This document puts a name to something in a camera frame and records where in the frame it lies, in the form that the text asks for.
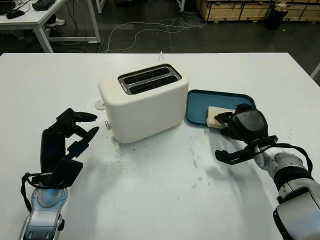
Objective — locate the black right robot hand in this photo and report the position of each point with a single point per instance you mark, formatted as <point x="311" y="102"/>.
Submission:
<point x="250" y="122"/>

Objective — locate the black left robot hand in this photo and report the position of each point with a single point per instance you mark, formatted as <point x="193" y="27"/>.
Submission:
<point x="52" y="150"/>

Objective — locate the slice of white bread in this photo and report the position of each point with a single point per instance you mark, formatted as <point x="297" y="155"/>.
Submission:
<point x="212" y="120"/>

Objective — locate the cream two-slot toaster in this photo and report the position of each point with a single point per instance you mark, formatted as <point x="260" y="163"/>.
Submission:
<point x="145" y="117"/>

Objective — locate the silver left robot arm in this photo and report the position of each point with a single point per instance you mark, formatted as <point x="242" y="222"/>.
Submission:
<point x="43" y="217"/>

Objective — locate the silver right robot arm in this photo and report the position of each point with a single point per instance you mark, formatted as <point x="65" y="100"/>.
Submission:
<point x="292" y="180"/>

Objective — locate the blue plastic tray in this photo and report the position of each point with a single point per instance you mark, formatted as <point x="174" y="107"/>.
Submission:
<point x="197" y="107"/>

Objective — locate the white table leg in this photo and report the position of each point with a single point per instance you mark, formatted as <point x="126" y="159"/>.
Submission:
<point x="315" y="70"/>

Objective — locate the wooden shipping crate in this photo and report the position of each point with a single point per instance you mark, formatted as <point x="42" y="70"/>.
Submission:
<point x="237" y="10"/>

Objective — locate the white office desk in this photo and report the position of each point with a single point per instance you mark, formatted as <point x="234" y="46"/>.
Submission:
<point x="37" y="21"/>

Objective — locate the black computer mouse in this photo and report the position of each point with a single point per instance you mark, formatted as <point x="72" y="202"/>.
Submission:
<point x="15" y="13"/>

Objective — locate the black desk device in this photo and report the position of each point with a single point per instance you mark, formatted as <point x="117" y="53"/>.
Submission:
<point x="43" y="4"/>

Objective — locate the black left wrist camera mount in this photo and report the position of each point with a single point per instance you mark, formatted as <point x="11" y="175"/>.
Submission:
<point x="67" y="172"/>

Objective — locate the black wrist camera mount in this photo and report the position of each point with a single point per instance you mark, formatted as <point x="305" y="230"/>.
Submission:
<point x="230" y="156"/>
<point x="67" y="172"/>

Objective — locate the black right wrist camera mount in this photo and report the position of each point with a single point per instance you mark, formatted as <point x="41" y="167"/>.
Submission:
<point x="230" y="156"/>

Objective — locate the white desk frame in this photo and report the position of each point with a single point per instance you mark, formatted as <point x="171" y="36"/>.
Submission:
<point x="99" y="6"/>

